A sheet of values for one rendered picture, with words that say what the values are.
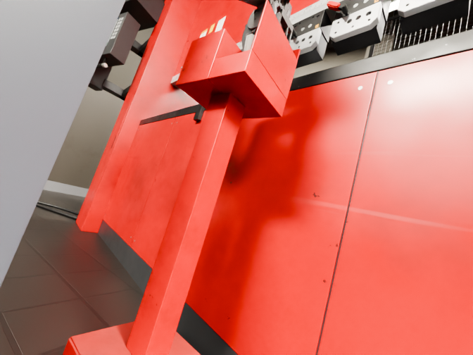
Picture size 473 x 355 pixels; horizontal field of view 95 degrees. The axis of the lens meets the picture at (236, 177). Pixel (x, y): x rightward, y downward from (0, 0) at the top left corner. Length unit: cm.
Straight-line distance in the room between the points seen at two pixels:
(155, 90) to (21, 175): 160
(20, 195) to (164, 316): 30
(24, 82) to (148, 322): 42
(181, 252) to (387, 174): 43
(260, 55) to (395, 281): 46
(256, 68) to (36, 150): 37
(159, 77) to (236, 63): 157
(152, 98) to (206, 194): 153
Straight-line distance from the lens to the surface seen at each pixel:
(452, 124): 55
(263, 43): 48
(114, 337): 59
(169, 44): 212
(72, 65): 43
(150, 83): 194
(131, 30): 216
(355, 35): 96
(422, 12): 92
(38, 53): 42
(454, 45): 64
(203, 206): 45
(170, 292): 48
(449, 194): 50
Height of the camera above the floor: 43
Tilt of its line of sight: 8 degrees up
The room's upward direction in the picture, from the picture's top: 17 degrees clockwise
